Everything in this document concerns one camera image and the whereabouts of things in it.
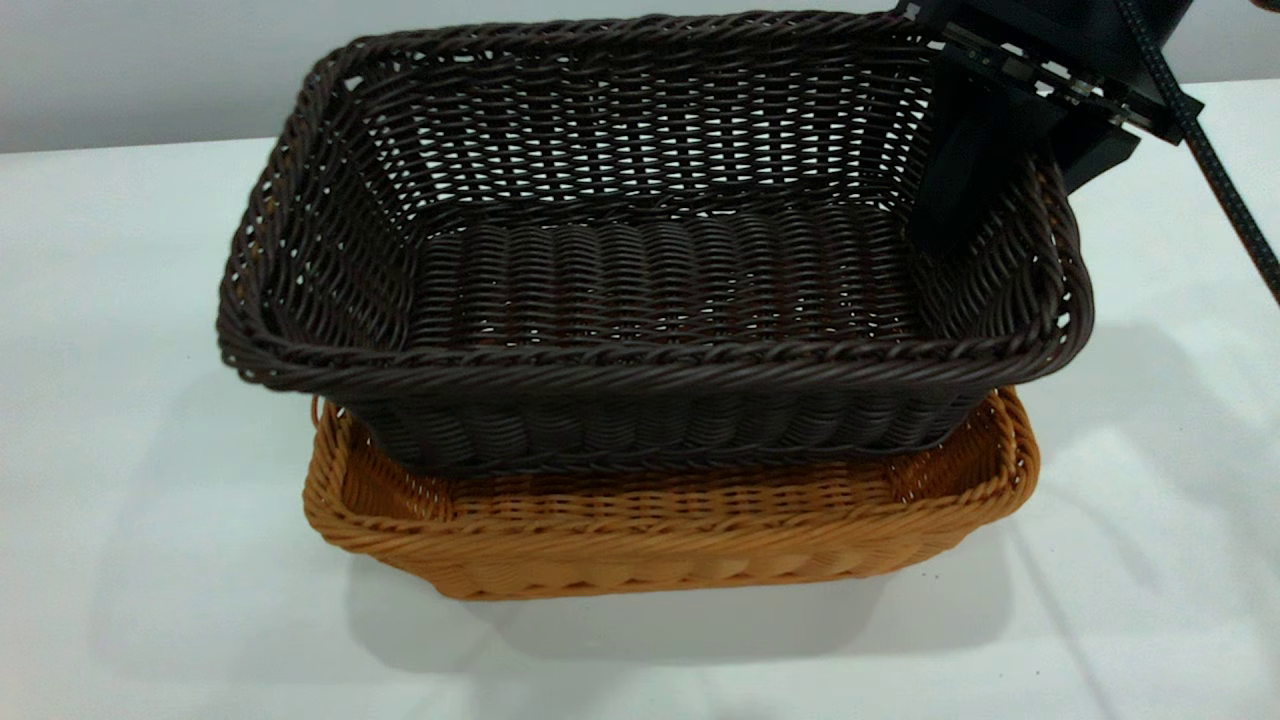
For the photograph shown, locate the light brown wicker basket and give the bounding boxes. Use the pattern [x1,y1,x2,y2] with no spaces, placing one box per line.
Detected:
[303,385,1041,601]

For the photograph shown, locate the black braided right gripper cable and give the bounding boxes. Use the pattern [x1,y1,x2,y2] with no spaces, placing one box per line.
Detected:
[1115,0,1280,304]

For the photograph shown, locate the dark brown wicker basket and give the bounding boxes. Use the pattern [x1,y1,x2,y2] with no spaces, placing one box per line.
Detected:
[216,10,1096,476]

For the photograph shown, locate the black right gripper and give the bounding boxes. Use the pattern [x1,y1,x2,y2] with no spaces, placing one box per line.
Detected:
[895,0,1206,257]

